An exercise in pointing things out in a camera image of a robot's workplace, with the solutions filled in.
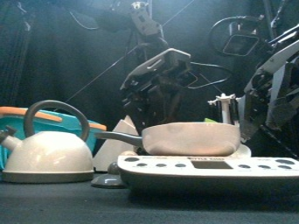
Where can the white toy stove dark base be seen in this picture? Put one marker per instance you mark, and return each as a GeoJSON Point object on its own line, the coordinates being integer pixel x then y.
{"type": "Point", "coordinates": [209, 178]}

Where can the white toy knife block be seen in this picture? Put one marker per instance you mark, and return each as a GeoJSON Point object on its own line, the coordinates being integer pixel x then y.
{"type": "Point", "coordinates": [112, 148]}

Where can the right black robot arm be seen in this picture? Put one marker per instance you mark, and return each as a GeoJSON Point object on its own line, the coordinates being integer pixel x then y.
{"type": "Point", "coordinates": [285, 20]}

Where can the right grey wrist camera mount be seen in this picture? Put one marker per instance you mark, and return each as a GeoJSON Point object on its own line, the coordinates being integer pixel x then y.
{"type": "Point", "coordinates": [272, 62]}

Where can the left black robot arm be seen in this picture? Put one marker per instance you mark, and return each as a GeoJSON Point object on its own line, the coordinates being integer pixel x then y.
{"type": "Point", "coordinates": [145, 23]}

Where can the green toy piece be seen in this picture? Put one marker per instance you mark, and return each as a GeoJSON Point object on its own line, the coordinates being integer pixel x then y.
{"type": "Point", "coordinates": [209, 120]}

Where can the white round toy plate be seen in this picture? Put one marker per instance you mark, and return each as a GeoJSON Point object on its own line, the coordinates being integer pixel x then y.
{"type": "Point", "coordinates": [243, 151]}

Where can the black hanging toy utensil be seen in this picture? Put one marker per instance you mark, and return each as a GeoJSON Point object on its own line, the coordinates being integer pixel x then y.
{"type": "Point", "coordinates": [233, 112]}

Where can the white utensil stand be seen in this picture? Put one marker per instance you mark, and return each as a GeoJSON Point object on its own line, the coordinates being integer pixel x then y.
{"type": "Point", "coordinates": [224, 110]}

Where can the grey pot lid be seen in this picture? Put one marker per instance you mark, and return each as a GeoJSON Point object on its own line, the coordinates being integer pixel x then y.
{"type": "Point", "coordinates": [107, 181]}

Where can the black frame pole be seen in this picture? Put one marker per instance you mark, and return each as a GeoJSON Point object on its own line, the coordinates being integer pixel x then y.
{"type": "Point", "coordinates": [268, 14]}

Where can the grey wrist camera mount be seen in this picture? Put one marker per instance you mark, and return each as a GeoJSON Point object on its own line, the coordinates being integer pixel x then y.
{"type": "Point", "coordinates": [155, 62]}
{"type": "Point", "coordinates": [272, 62]}

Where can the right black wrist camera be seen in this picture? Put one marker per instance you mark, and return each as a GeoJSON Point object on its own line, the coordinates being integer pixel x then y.
{"type": "Point", "coordinates": [240, 43]}

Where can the left grey wrist camera mount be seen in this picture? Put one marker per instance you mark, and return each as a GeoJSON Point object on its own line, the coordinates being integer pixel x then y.
{"type": "Point", "coordinates": [155, 62]}

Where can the teal bin orange rim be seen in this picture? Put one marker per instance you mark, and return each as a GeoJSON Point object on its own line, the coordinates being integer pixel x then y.
{"type": "Point", "coordinates": [10, 124]}

